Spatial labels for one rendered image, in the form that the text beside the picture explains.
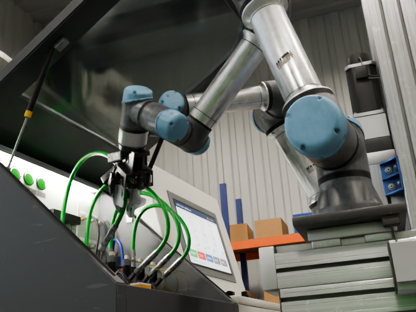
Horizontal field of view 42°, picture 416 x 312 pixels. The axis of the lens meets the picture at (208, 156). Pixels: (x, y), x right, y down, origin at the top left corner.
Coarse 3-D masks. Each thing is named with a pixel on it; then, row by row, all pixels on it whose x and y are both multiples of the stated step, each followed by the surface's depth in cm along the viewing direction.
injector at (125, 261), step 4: (124, 260) 169; (128, 260) 170; (124, 264) 169; (128, 264) 169; (124, 268) 168; (128, 268) 169; (124, 272) 168; (128, 272) 168; (128, 276) 168; (132, 276) 167; (128, 284) 167
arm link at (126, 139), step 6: (120, 132) 139; (126, 132) 138; (120, 138) 140; (126, 138) 138; (132, 138) 138; (138, 138) 139; (144, 138) 140; (126, 144) 139; (132, 144) 139; (138, 144) 139; (144, 144) 141
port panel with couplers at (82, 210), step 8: (80, 208) 200; (88, 208) 204; (96, 208) 208; (80, 216) 199; (96, 216) 207; (80, 224) 198; (96, 224) 206; (80, 232) 197; (96, 232) 205; (96, 240) 204
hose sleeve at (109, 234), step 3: (111, 225) 152; (114, 225) 151; (111, 228) 151; (114, 228) 151; (117, 228) 152; (108, 231) 152; (111, 231) 151; (114, 231) 151; (108, 234) 152; (111, 234) 152; (105, 237) 153; (108, 237) 152; (111, 237) 153; (105, 240) 153; (108, 240) 153; (102, 243) 153; (105, 243) 153; (105, 246) 154
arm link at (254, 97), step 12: (264, 84) 172; (276, 84) 173; (168, 96) 161; (180, 96) 162; (192, 96) 165; (240, 96) 169; (252, 96) 170; (264, 96) 171; (276, 96) 171; (180, 108) 161; (192, 108) 164; (228, 108) 169; (240, 108) 170; (252, 108) 172; (264, 108) 173; (276, 108) 174
